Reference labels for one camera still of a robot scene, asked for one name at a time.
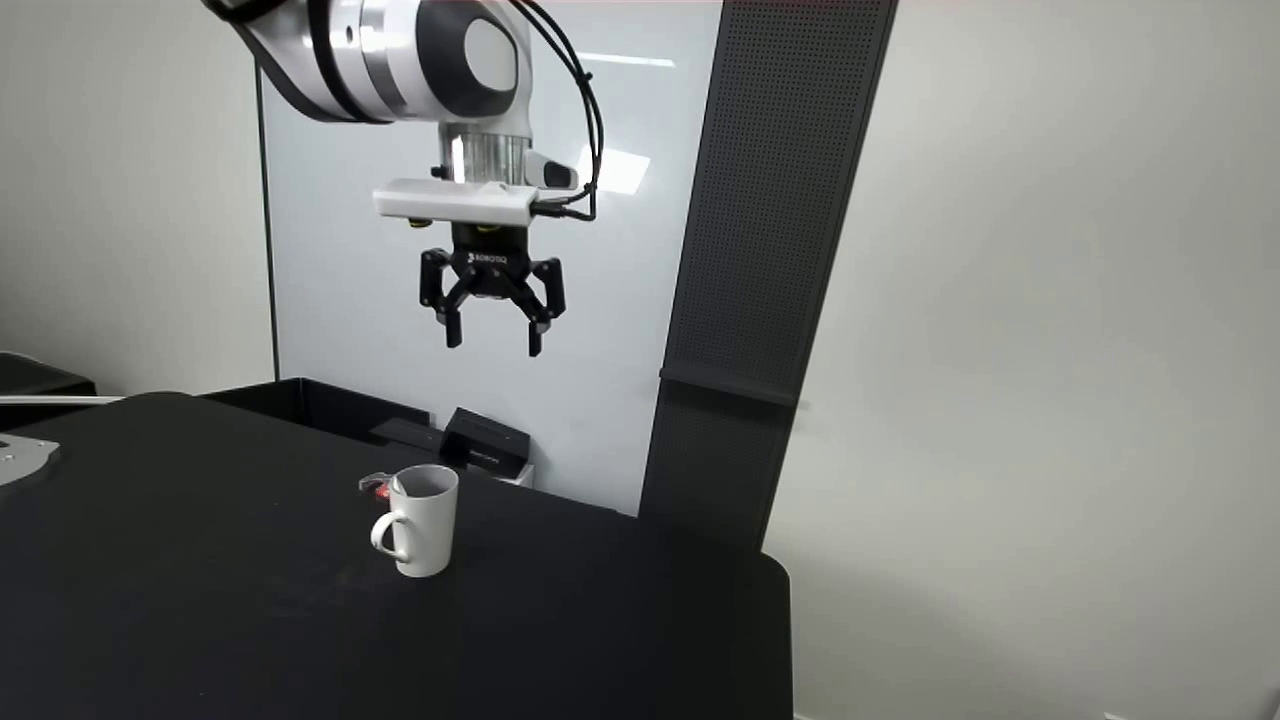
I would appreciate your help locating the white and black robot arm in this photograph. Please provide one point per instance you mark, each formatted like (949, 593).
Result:
(458, 67)

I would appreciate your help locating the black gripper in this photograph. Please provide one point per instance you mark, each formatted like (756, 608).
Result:
(496, 266)

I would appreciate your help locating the small black box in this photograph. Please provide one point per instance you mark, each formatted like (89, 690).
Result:
(485, 440)

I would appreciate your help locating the black vertical pillar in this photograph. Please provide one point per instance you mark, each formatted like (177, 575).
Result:
(786, 121)

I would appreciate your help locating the silver metal mounting plate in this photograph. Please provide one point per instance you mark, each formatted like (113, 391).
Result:
(27, 458)

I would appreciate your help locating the white whiteboard panel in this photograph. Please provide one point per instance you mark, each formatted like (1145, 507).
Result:
(585, 391)

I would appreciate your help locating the orange tape dispenser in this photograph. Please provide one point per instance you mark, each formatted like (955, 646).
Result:
(379, 485)

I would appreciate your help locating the black open bin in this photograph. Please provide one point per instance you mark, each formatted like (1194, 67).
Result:
(339, 409)

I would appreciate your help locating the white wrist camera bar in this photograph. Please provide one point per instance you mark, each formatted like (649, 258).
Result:
(463, 203)

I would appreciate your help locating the white ceramic mug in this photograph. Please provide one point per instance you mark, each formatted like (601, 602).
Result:
(422, 522)

